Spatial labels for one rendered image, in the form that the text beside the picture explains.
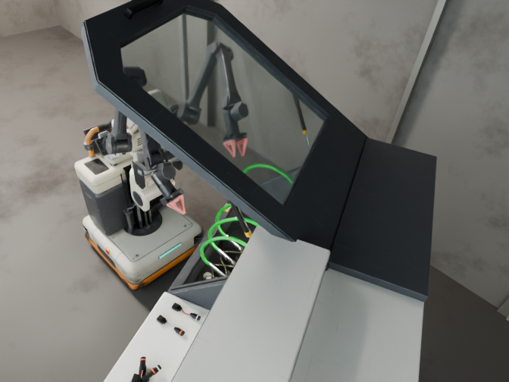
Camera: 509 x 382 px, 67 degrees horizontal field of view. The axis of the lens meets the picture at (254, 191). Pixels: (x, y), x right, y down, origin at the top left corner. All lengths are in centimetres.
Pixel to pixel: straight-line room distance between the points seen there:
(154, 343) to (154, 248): 125
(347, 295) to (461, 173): 190
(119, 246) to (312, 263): 190
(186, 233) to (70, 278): 87
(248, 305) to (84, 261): 227
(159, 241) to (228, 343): 190
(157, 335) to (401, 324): 88
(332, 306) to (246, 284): 25
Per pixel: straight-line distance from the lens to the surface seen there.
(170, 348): 154
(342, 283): 114
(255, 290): 98
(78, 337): 279
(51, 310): 295
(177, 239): 276
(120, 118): 188
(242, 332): 92
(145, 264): 267
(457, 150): 283
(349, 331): 106
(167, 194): 159
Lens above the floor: 237
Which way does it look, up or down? 42 degrees down
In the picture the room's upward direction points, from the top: 6 degrees clockwise
